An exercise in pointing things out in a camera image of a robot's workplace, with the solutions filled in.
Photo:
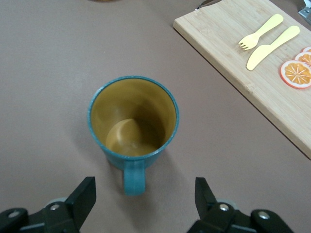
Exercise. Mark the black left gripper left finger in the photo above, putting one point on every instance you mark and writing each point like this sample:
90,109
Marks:
60,211

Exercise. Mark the teal cup with yellow inside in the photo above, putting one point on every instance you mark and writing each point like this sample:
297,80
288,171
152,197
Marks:
133,116

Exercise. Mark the yellow plastic fork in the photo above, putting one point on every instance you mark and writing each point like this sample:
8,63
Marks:
262,30

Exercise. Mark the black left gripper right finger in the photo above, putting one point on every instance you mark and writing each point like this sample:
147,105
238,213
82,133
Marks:
226,213

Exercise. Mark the yellow plastic knife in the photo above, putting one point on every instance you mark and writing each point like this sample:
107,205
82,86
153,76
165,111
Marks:
272,47

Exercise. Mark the brown table cover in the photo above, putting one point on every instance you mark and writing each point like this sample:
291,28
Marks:
48,72

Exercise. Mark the metal camera bracket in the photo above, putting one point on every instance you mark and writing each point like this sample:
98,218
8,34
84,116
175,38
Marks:
305,12

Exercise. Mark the toy orange slice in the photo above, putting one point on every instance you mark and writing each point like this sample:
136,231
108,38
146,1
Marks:
296,74
305,58
307,49

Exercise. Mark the bamboo cutting board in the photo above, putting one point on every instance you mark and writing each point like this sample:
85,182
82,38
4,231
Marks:
218,36

